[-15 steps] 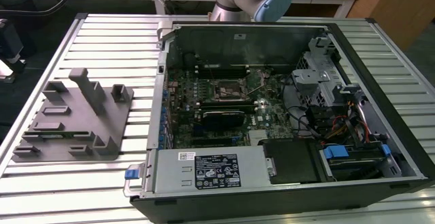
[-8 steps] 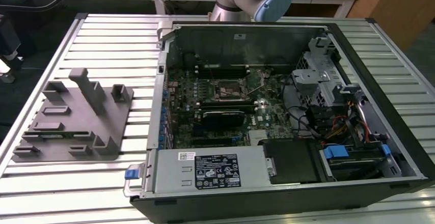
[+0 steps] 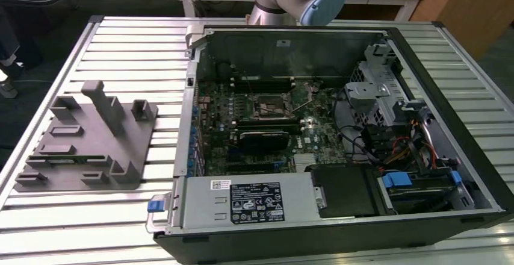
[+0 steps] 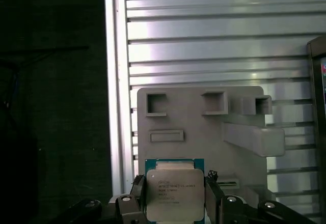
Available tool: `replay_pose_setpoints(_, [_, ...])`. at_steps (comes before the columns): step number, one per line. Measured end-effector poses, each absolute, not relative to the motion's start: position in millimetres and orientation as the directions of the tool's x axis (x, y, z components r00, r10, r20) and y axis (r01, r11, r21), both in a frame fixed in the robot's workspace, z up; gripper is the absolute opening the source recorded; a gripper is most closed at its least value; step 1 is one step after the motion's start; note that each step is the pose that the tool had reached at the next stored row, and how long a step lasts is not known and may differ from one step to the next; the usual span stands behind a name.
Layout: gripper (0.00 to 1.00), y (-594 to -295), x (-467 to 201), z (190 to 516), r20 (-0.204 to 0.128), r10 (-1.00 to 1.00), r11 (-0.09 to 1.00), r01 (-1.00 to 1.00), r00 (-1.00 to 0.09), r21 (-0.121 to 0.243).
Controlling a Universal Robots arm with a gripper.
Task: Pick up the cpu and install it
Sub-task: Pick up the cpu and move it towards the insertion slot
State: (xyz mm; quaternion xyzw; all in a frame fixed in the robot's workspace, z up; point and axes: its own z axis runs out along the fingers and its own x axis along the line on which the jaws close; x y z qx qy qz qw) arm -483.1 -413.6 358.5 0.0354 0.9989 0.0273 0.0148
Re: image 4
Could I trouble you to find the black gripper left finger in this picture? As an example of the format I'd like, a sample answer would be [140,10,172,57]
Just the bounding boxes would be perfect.
[60,174,147,224]

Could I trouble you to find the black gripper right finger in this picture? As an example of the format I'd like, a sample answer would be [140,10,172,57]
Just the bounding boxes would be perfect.
[205,170,316,224]

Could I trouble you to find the silver green-edged CPU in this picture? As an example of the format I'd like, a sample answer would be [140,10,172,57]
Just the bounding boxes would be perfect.
[144,157,206,224]

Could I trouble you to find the grey parts rack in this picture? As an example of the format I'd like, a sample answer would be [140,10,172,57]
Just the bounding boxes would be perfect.
[137,86,285,206]

